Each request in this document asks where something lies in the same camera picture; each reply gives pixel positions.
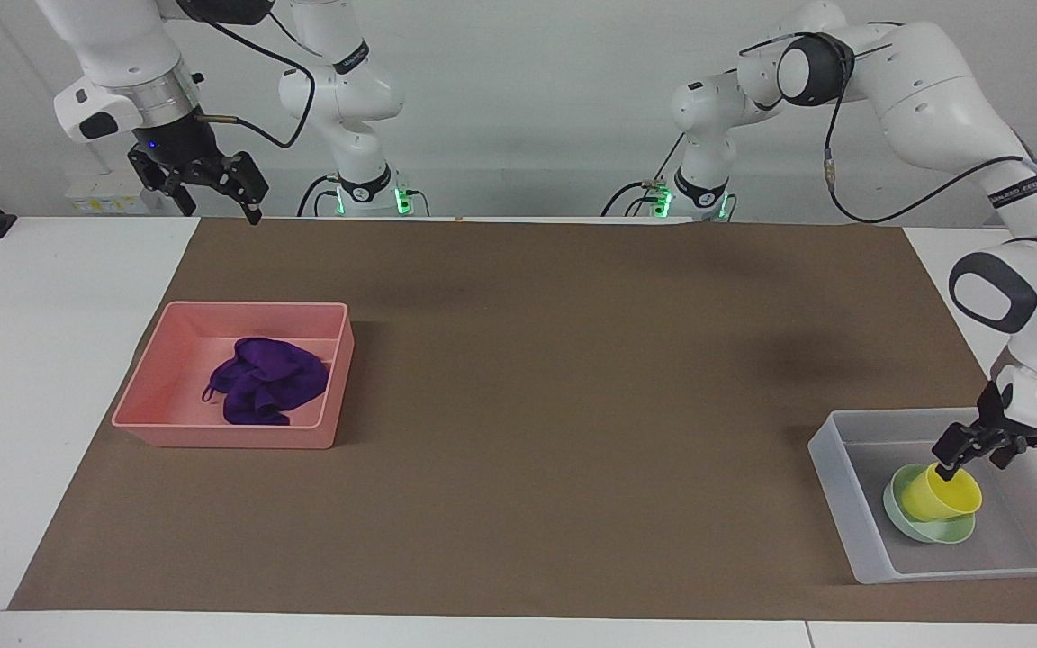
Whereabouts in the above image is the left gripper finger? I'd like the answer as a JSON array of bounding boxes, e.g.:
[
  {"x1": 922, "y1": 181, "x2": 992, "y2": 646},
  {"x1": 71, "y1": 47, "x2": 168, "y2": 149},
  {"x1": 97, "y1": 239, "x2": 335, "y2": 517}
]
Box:
[
  {"x1": 987, "y1": 428, "x2": 1037, "y2": 472},
  {"x1": 931, "y1": 418, "x2": 993, "y2": 484}
]

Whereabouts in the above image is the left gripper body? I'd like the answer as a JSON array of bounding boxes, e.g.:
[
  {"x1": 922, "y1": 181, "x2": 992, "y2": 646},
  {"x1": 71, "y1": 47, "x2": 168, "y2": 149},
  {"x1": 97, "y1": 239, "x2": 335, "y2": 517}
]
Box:
[{"x1": 975, "y1": 380, "x2": 1011, "y2": 429}]

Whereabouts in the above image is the light green bowl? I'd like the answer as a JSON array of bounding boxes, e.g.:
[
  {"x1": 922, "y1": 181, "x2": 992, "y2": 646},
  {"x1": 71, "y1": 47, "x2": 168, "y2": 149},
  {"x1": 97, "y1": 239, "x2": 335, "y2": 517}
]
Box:
[{"x1": 882, "y1": 463, "x2": 978, "y2": 546}]

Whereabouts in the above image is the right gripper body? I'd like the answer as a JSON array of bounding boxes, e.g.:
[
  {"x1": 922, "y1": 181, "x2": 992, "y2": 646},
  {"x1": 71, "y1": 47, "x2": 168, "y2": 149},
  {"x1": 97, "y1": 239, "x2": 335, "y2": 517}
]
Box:
[{"x1": 131, "y1": 110, "x2": 231, "y2": 183}]

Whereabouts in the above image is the black cable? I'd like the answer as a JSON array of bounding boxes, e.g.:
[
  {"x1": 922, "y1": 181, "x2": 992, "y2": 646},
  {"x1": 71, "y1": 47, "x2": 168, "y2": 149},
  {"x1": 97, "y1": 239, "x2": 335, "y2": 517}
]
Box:
[
  {"x1": 738, "y1": 22, "x2": 1037, "y2": 226},
  {"x1": 600, "y1": 131, "x2": 689, "y2": 218},
  {"x1": 296, "y1": 173, "x2": 342, "y2": 218},
  {"x1": 178, "y1": 0, "x2": 317, "y2": 151}
]

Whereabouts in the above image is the pink plastic bin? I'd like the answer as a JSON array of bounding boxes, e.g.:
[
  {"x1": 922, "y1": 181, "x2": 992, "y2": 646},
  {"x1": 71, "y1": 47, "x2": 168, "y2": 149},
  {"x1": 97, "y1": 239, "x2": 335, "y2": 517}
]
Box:
[{"x1": 111, "y1": 301, "x2": 356, "y2": 450}]

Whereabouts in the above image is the translucent grey plastic bin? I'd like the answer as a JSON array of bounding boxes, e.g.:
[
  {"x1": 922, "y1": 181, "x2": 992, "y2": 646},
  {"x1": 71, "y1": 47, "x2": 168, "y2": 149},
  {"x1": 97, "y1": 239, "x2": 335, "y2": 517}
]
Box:
[{"x1": 807, "y1": 406, "x2": 1037, "y2": 586}]

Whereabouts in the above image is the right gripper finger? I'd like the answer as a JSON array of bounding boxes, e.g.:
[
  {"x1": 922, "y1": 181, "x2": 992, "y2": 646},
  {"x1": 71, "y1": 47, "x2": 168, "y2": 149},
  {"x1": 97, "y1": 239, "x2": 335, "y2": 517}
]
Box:
[
  {"x1": 208, "y1": 150, "x2": 270, "y2": 227},
  {"x1": 127, "y1": 146, "x2": 199, "y2": 217}
]

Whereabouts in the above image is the yellow plastic cup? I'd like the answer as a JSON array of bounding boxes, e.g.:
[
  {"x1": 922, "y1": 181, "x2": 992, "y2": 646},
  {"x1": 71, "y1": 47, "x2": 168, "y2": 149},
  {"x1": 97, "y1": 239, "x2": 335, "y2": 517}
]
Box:
[{"x1": 899, "y1": 461, "x2": 984, "y2": 523}]

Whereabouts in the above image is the purple cloth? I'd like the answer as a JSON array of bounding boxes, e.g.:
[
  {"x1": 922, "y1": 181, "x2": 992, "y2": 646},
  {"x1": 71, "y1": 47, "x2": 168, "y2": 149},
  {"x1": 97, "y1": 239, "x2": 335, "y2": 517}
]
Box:
[{"x1": 202, "y1": 337, "x2": 332, "y2": 427}]

